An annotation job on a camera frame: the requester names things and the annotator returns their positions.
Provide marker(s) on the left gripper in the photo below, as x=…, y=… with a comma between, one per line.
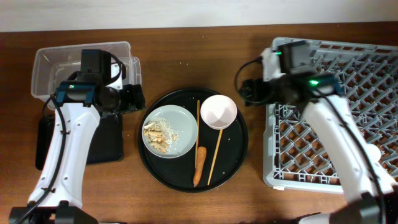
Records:
x=134, y=99

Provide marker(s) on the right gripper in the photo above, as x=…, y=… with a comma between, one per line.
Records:
x=263, y=97

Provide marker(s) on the pink bowl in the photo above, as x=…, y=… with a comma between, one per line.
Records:
x=218, y=111

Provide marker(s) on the peanut shells and rice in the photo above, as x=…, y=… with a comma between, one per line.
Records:
x=160, y=134

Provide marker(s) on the grey plate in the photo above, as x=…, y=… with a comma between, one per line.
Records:
x=182, y=121

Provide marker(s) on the wooden chopstick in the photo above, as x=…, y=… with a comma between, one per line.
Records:
x=215, y=156
x=198, y=125

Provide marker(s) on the orange carrot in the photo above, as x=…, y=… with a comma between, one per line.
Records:
x=201, y=157

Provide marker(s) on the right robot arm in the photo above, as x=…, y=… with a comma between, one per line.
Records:
x=371, y=193

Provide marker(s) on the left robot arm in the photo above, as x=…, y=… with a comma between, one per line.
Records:
x=57, y=195

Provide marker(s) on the grey dishwasher rack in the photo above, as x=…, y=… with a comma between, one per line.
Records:
x=294, y=157

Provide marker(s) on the black rectangular tray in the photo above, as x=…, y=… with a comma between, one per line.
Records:
x=106, y=145

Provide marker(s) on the round black tray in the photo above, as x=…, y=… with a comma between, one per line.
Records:
x=178, y=172

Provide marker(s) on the clear plastic bin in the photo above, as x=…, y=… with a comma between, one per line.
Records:
x=55, y=72

